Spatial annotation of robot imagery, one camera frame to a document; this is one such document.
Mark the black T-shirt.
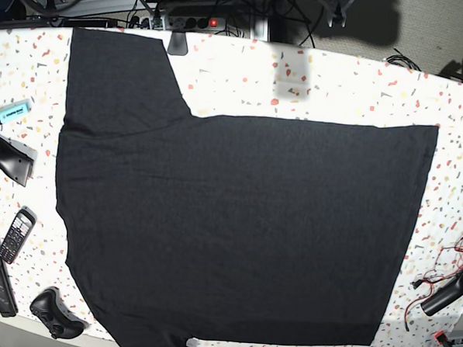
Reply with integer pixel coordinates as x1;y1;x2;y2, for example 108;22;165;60
56;29;438;347

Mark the grey power strip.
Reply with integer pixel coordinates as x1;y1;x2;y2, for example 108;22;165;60
138;13;226;32

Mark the black game controller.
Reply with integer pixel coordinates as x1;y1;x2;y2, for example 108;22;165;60
29;288;85;340

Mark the turquoise highlighter marker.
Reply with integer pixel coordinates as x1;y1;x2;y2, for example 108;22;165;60
0;99;31;125

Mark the black cylindrical tool right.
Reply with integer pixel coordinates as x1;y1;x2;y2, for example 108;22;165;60
421;270;463;317

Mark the aluminium frame rail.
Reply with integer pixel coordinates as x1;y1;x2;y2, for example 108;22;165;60
54;0;146;18

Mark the black cordless phone handset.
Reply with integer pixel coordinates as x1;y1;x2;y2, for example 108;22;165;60
0;206;36;265

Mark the black plastic handle piece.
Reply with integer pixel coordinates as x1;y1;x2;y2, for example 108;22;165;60
0;137;34;187

